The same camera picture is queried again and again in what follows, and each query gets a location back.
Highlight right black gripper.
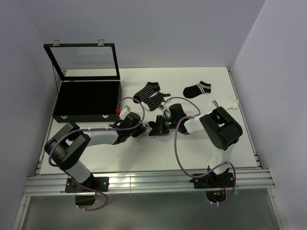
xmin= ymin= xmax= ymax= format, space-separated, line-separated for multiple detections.
xmin=149 ymin=115 xmax=178 ymax=136

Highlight white sock black thin stripes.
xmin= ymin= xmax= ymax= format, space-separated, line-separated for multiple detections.
xmin=143 ymin=121 xmax=156 ymax=137

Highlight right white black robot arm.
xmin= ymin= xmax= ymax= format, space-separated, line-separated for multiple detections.
xmin=146 ymin=103 xmax=243 ymax=187

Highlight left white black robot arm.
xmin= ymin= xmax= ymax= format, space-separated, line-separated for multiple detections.
xmin=44 ymin=112 xmax=145 ymax=191

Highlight black white-striped sock white toe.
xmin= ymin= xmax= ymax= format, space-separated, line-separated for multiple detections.
xmin=141 ymin=92 xmax=171 ymax=111

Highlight black sock with purple stripes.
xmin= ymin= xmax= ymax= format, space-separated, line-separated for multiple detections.
xmin=133 ymin=82 xmax=160 ymax=104

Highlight black display case base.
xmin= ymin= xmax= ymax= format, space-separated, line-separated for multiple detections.
xmin=52 ymin=80 xmax=122 ymax=123

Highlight black glass-panel case lid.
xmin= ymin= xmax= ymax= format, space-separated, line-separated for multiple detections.
xmin=43 ymin=39 xmax=120 ymax=81

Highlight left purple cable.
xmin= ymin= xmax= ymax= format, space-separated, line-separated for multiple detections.
xmin=48 ymin=96 xmax=145 ymax=211

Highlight purple cable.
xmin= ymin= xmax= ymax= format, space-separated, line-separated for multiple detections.
xmin=163 ymin=96 xmax=237 ymax=206
xmin=48 ymin=96 xmax=145 ymax=211

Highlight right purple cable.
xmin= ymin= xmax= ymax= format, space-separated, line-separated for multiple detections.
xmin=163 ymin=96 xmax=237 ymax=206

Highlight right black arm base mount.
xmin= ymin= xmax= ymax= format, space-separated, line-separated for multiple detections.
xmin=189 ymin=171 xmax=236 ymax=207

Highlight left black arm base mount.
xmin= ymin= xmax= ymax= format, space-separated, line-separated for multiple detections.
xmin=64 ymin=176 xmax=109 ymax=210

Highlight aluminium front frame rail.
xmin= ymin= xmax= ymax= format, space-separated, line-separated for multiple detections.
xmin=13 ymin=167 xmax=288 ymax=230

